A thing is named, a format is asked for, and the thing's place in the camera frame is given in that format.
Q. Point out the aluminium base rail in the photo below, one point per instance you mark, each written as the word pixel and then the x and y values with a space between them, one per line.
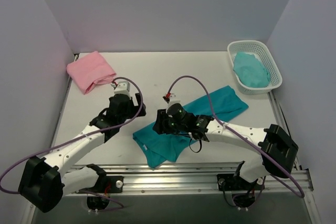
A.
pixel 170 179

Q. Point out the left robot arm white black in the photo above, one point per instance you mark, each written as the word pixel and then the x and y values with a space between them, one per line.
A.
pixel 47 179

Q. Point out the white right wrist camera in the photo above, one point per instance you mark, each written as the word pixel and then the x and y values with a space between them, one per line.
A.
pixel 171 99

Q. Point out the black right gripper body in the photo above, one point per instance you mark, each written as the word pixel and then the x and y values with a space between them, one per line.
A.
pixel 160 121

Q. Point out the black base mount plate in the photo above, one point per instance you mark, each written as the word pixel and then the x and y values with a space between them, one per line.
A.
pixel 231 182
pixel 115 183

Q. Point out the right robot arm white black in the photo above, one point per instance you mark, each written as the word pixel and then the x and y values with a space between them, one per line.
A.
pixel 275 148

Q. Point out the folded pink t shirt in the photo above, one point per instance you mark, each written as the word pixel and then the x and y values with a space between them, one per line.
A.
pixel 89 71

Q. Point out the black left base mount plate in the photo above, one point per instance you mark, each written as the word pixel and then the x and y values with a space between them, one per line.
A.
pixel 115 183

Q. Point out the light green t shirt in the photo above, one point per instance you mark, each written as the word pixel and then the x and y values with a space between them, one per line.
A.
pixel 250 71

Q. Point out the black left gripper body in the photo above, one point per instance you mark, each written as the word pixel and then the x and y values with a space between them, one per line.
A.
pixel 137 102

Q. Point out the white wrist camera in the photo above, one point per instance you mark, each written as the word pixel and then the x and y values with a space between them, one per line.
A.
pixel 171 99
pixel 121 88

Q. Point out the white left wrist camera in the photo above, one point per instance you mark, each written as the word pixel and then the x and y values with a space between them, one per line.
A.
pixel 121 88

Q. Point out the white plastic basket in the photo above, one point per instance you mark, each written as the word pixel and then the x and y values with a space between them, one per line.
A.
pixel 263 54

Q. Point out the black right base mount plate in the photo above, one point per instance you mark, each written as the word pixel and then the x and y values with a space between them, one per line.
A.
pixel 231 182

